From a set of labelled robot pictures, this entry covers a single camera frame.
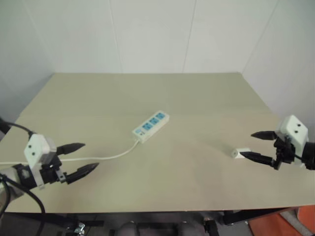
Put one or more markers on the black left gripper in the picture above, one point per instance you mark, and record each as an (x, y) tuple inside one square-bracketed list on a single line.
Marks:
[(50, 173)]

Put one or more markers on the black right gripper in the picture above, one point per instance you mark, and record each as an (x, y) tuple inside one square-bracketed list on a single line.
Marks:
[(285, 152)]

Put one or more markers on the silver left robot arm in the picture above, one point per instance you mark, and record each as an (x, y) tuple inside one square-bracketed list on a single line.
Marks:
[(22, 177)]

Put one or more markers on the white plug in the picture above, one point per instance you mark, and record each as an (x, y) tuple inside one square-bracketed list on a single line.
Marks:
[(241, 150)]

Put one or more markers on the white power strip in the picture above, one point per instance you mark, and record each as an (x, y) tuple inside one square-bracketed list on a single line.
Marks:
[(151, 125)]

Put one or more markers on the silver metal clamp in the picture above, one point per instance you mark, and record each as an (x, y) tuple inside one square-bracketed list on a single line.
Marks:
[(79, 227)]

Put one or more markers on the orange box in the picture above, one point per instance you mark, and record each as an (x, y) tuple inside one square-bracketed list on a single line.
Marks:
[(268, 223)]

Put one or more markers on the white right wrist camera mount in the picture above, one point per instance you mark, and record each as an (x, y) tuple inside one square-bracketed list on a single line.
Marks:
[(294, 130)]

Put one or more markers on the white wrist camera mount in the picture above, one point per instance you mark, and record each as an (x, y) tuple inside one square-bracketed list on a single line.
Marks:
[(294, 130), (34, 147)]

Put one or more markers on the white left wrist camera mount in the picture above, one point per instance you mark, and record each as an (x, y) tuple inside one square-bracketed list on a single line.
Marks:
[(34, 147)]

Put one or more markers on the black table frame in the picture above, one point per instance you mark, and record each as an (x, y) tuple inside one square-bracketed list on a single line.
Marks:
[(246, 214)]

